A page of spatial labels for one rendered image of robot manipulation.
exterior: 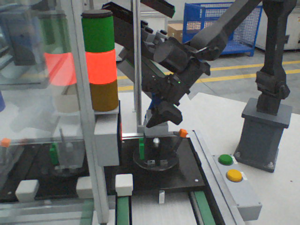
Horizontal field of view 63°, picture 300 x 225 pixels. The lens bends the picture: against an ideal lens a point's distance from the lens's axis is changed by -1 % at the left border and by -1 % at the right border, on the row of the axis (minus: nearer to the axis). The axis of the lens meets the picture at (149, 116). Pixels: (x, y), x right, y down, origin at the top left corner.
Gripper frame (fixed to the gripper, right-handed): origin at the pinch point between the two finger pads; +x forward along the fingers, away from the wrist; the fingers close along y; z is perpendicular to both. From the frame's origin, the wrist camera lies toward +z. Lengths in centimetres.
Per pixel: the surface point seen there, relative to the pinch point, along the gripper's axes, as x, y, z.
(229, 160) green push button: -1.2, 2.5, -27.9
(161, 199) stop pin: 14.7, 13.1, -11.9
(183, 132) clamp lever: -0.3, 0.8, -10.5
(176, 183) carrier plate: 9.9, 10.5, -13.8
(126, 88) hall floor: 95, -279, -61
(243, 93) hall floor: -5, -247, -193
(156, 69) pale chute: -0.4, -48.6, -7.8
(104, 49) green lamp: -12.4, 21.2, 22.1
